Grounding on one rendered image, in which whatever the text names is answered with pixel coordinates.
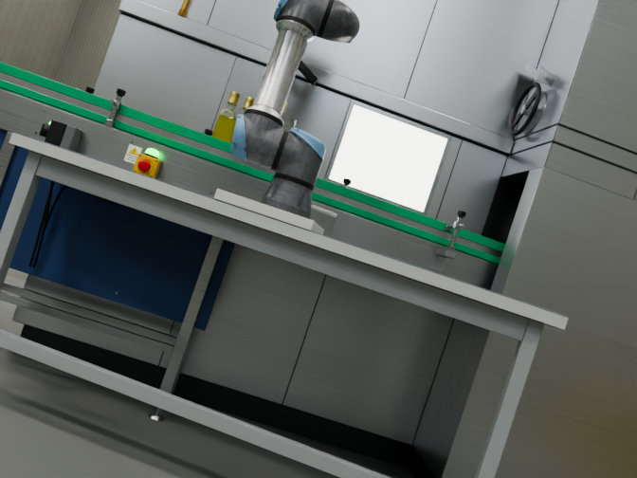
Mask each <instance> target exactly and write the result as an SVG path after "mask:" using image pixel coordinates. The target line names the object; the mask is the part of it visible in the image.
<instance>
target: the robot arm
mask: <svg viewBox="0 0 637 478"><path fill-rule="evenodd" d="M274 20H275V21H276V22H277V24H276V29H277V31H278V32H279V34H278V37H277V39H276V42H275V45H274V47H273V50H272V52H271V55H270V58H269V61H268V64H267V66H266V69H265V72H264V75H263V78H262V81H261V84H260V87H259V90H258V92H257V95H256V98H255V101H254V102H253V105H252V106H251V107H249V108H247V109H246V110H245V112H244V115H243V114H241V115H240V114H239V115H238V116H237V120H236V123H235V128H234V132H233V138H232V142H231V153H232V154H233V155H234V156H237V157H238V158H241V159H243V160H244V161H249V162H251V163H254V164H257V165H260V166H263V167H265V168H267V169H270V170H273V171H276V173H275V176H274V179H273V181H272V183H271V184H270V185H269V187H268V188H267V189H266V191H265V192H264V194H263V195H262V196H261V198H260V201H259V203H262V204H265V205H267V206H270V207H273V208H276V209H279V210H282V211H287V212H290V213H293V214H296V215H299V216H302V217H307V218H308V219H310V217H311V205H312V192H313V190H314V187H315V184H316V181H317V178H318V175H319V171H320V168H321V165H322V163H323V161H324V160H323V159H324V156H325V153H326V147H325V145H324V143H323V142H322V141H320V140H319V139H318V138H316V137H314V136H312V135H311V134H309V133H307V132H305V131H302V130H300V129H297V128H291V130H289V132H287V131H284V130H283V129H282V128H283V126H284V123H283V120H282V111H283V108H284V107H285V104H286V101H287V98H288V95H289V92H290V89H291V86H292V84H293V81H294V79H295V76H296V73H297V70H299V71H300V73H301V74H302V75H303V76H304V77H305V78H306V79H307V81H308V82H309V83H310V84H312V85H315V84H316V83H317V82H318V78H317V76H316V75H315V74H314V73H313V72H312V71H311V70H310V69H309V68H308V67H307V66H306V64H305V63H304V62H303V61H302V60H301V57H302V56H303V53H304V52H305V49H306V47H307V44H308V43H311V42H312V41H313V40H314V37H315V36H317V37H319V38H322V39H325V40H329V41H333V42H342V43H347V44H349V43H350V42H351V41H352V40H353V39H354V37H355V36H356V35H357V33H358V32H359V27H360V23H359V19H358V17H357V15H356V14H355V12H354V11H353V10H352V9H351V8H349V7H348V6H347V5H346V4H344V3H343V2H341V1H339V0H280V1H279V4H278V6H277V7H276V10H275V13H274Z"/></svg>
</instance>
